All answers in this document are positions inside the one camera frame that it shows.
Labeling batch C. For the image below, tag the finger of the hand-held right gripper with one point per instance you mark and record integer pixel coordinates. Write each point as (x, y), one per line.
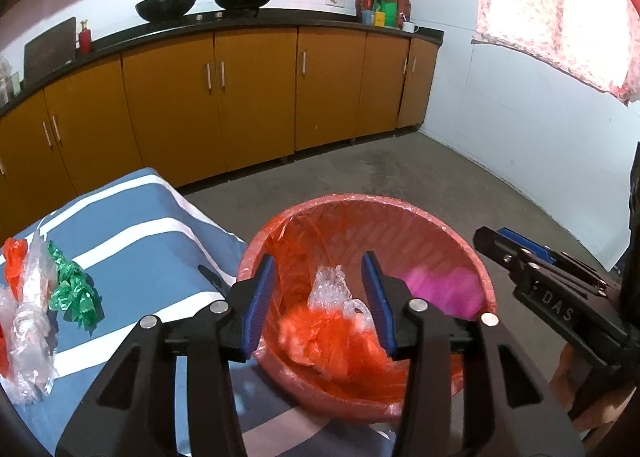
(492, 244)
(525, 239)

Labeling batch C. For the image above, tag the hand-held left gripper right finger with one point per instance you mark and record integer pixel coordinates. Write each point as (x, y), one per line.
(377, 307)

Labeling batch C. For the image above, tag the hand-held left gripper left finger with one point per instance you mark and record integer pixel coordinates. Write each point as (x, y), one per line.
(257, 307)

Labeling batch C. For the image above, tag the small clear plastic bag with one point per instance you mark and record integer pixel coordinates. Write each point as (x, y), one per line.
(327, 287)

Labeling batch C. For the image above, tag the magenta plastic bag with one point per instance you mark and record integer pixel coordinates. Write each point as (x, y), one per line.
(440, 287)

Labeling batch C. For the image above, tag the red plastic wastebasket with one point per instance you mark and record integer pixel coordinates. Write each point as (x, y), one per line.
(300, 387)

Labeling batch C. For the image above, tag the glossy green plastic bag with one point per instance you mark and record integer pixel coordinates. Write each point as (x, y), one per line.
(70, 297)

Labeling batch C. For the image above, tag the large clear plastic bag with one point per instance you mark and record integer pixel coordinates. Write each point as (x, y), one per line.
(30, 332)

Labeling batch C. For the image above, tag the person's right hand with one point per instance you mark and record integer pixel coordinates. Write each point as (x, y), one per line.
(562, 372)

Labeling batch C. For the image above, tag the blue white striped cloth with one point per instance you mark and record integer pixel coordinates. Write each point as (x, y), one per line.
(150, 247)

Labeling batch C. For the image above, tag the wooden lower cabinets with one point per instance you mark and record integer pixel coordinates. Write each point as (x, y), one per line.
(250, 97)

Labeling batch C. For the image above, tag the white mug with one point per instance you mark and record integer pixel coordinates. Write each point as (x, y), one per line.
(409, 27)

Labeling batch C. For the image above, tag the floral curtain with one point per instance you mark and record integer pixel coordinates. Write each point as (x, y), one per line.
(550, 2)

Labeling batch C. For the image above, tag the dark red jar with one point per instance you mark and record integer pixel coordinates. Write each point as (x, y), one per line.
(404, 9)

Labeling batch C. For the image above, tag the yellow packet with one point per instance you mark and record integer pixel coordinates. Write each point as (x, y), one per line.
(380, 19)

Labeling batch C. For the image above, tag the green bottle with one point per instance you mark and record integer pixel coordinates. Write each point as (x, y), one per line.
(390, 9)

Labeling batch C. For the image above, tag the blue cup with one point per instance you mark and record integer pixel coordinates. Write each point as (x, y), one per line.
(367, 17)

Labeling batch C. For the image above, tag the black countertop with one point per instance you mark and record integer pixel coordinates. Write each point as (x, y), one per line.
(300, 19)

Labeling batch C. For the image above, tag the black gas hob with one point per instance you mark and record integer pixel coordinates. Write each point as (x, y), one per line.
(220, 15)

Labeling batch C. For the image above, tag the red bottle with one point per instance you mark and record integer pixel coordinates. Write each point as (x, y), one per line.
(85, 39)

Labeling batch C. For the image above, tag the dark cutting board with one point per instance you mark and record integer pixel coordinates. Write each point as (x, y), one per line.
(50, 52)

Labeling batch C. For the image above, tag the clear bag with jars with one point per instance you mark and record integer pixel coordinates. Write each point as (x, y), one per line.
(5, 79)

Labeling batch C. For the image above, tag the white wall outlet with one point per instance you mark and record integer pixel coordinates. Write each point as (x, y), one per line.
(335, 0)

